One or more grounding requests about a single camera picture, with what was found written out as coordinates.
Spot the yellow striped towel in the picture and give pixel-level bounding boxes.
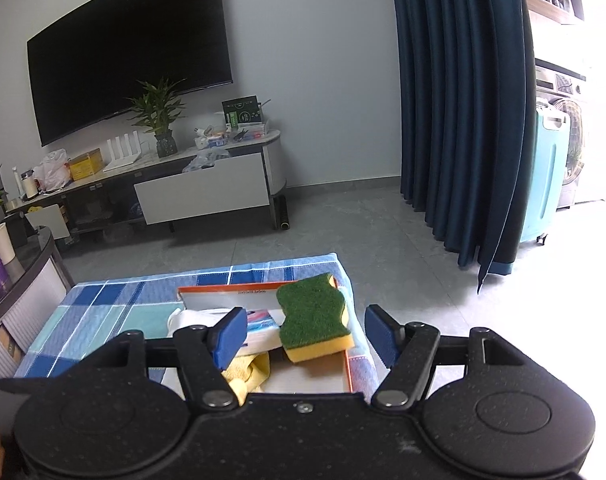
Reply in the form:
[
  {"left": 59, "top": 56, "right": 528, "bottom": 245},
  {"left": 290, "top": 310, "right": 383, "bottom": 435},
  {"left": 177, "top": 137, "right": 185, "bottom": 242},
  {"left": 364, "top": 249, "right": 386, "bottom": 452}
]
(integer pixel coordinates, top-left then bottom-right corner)
[{"left": 222, "top": 352, "right": 271, "bottom": 405}]

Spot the colourful tissue pack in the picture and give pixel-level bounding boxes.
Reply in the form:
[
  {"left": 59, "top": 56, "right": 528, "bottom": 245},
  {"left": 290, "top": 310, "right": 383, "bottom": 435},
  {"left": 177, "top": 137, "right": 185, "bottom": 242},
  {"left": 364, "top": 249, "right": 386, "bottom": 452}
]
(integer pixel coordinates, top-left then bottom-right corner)
[{"left": 237, "top": 310, "right": 281, "bottom": 356}]

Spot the yellow green sponge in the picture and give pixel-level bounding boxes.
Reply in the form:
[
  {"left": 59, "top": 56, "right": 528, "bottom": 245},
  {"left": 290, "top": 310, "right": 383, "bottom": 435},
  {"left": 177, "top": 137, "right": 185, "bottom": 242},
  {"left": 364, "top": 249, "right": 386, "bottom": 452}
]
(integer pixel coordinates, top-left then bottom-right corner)
[{"left": 276, "top": 273, "right": 354, "bottom": 364}]

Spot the white face mask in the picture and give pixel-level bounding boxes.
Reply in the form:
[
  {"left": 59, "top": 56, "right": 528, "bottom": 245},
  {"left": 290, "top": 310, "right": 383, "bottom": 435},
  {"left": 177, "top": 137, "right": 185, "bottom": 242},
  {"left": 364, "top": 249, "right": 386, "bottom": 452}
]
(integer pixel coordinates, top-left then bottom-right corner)
[{"left": 166, "top": 309, "right": 229, "bottom": 337}]

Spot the white orange cardboard box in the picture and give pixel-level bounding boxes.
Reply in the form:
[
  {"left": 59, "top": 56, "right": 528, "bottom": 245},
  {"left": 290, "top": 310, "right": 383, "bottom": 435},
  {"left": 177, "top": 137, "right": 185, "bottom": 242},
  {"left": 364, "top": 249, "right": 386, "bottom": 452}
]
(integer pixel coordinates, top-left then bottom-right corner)
[{"left": 167, "top": 282, "right": 352, "bottom": 398}]

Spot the blue checkered tablecloth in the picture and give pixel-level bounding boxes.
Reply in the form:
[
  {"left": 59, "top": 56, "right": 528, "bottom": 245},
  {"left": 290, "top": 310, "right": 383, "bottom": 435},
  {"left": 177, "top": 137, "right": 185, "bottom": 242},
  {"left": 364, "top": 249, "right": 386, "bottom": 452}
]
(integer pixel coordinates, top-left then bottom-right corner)
[{"left": 15, "top": 252, "right": 379, "bottom": 396}]

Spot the white tv cabinet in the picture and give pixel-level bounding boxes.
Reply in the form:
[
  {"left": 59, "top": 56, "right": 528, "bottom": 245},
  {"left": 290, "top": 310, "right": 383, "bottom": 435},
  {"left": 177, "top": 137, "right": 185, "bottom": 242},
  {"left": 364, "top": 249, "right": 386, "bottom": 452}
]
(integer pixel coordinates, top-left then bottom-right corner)
[{"left": 8, "top": 130, "right": 287, "bottom": 236}]

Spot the black round side table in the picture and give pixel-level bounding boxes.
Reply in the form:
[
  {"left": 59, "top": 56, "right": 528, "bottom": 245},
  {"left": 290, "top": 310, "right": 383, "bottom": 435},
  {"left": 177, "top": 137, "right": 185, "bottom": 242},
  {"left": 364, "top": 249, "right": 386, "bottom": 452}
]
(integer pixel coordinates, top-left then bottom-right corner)
[{"left": 0, "top": 226, "right": 76, "bottom": 378}]

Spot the light blue suitcase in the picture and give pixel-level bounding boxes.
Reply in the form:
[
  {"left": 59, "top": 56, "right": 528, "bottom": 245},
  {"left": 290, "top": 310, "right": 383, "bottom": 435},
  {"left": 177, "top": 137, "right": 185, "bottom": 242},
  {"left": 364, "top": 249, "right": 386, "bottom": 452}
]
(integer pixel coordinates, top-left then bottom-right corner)
[{"left": 520, "top": 102, "right": 570, "bottom": 243}]

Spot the white router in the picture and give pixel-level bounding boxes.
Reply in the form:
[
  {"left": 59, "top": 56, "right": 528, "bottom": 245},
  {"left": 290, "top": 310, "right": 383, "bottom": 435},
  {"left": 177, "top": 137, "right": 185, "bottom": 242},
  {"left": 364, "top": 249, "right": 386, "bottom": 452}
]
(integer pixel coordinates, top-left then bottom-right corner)
[{"left": 104, "top": 131, "right": 142, "bottom": 171}]

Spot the yellow box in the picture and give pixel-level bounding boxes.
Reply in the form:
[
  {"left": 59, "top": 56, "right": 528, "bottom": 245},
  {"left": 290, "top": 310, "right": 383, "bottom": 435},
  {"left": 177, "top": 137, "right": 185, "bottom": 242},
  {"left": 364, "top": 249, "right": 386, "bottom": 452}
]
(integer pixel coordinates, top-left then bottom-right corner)
[{"left": 68, "top": 148, "right": 105, "bottom": 181}]

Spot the white paper cup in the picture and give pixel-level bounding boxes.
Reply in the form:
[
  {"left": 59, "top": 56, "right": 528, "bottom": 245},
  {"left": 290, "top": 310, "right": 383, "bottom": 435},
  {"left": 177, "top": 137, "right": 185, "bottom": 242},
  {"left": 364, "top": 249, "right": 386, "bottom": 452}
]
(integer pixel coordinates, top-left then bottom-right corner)
[{"left": 0, "top": 222, "right": 16, "bottom": 264}]

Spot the white plastic bag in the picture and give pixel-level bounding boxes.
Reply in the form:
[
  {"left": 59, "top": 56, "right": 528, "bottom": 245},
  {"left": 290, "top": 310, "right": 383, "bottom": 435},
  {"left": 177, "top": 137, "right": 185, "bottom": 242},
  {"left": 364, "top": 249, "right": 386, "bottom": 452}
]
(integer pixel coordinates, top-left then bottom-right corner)
[{"left": 33, "top": 148, "right": 72, "bottom": 193}]

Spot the black green box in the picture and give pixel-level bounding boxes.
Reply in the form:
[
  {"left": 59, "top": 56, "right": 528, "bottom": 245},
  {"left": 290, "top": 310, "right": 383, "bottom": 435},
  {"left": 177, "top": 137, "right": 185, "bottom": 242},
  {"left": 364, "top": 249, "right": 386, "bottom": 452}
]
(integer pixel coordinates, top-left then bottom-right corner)
[{"left": 222, "top": 96, "right": 263, "bottom": 128}]

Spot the potted green plant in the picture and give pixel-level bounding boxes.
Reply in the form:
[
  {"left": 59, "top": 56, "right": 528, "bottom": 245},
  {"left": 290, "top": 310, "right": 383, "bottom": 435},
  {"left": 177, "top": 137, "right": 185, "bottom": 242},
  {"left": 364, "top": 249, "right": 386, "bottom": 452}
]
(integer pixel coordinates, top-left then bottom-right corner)
[{"left": 128, "top": 78, "right": 185, "bottom": 158}]

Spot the dark blue curtain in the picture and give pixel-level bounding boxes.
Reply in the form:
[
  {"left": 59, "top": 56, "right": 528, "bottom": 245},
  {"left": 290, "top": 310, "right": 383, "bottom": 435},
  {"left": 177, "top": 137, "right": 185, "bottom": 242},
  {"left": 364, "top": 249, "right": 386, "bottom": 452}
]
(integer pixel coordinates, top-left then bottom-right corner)
[{"left": 394, "top": 0, "right": 536, "bottom": 280}]

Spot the black television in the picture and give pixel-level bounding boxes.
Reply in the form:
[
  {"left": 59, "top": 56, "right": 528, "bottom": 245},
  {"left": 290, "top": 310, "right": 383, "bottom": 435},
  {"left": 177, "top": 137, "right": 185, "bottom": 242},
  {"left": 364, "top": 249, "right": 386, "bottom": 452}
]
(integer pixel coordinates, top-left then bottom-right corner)
[{"left": 26, "top": 0, "right": 233, "bottom": 145}]

